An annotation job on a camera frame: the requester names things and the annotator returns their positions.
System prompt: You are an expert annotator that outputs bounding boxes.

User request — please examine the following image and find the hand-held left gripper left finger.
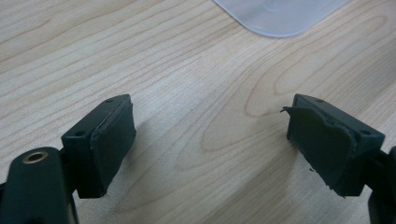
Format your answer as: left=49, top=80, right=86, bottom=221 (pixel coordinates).
left=61, top=93, right=137, bottom=200

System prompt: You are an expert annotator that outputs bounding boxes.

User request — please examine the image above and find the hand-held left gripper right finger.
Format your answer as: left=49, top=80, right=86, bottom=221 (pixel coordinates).
left=279, top=93, right=386, bottom=198

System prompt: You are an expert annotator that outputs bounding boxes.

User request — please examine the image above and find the translucent white plastic mat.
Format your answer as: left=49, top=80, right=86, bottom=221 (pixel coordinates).
left=212, top=0, right=353, bottom=38

